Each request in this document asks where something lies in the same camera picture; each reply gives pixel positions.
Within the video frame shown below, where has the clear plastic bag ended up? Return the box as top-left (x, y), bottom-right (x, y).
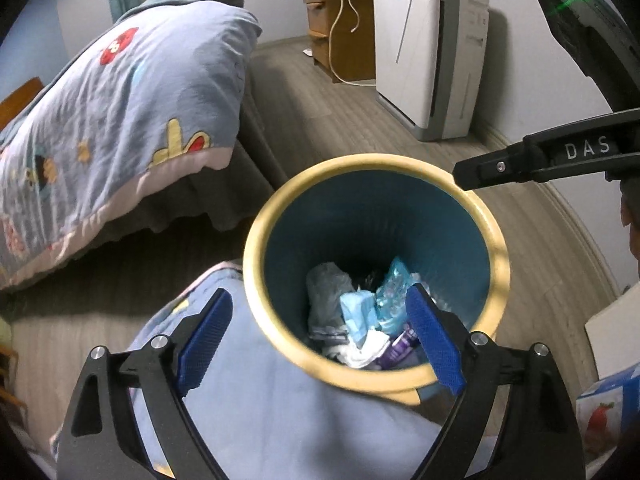
top-left (305, 262), bottom-right (353, 341)

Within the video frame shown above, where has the white air purifier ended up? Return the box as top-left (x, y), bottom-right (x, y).
top-left (372, 0), bottom-right (490, 142)

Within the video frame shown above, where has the person's right hand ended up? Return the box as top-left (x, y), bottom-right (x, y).
top-left (620, 192), bottom-right (640, 263)

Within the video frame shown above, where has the light blue face mask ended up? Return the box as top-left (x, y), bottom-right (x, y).
top-left (340, 290), bottom-right (381, 346)

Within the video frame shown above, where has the small printed blue blanket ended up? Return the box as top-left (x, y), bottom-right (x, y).
top-left (50, 259), bottom-right (496, 480)

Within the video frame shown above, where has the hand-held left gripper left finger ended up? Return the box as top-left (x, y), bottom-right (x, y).
top-left (56, 287), bottom-right (235, 480)

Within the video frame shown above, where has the white crumpled tissue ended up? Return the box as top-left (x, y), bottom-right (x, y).
top-left (327, 332), bottom-right (391, 369)

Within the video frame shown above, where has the wooden nightstand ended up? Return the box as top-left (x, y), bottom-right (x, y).
top-left (303, 0), bottom-right (376, 84)

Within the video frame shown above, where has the teal bin with yellow rim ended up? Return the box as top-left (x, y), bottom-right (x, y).
top-left (243, 154), bottom-right (512, 406)

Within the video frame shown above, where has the white board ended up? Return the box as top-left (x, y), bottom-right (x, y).
top-left (584, 282), bottom-right (640, 379)

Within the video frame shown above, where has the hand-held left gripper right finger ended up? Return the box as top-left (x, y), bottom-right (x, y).
top-left (405, 284), bottom-right (587, 480)

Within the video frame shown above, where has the blue box with strawberry print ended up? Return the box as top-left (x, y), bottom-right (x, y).
top-left (575, 365), bottom-right (640, 457)

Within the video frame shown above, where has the bed with cartoon duvet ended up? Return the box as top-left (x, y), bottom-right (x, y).
top-left (0, 0), bottom-right (263, 291)

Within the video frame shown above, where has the blue rubber glove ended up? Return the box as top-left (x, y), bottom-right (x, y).
top-left (375, 257), bottom-right (423, 331)

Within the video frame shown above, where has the purple wrapper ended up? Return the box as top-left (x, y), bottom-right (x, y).
top-left (377, 327), bottom-right (424, 369)

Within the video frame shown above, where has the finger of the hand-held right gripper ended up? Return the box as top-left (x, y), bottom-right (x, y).
top-left (452, 134), bottom-right (552, 192)

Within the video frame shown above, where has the white cable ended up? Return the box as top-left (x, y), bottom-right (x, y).
top-left (327, 0), bottom-right (377, 86)

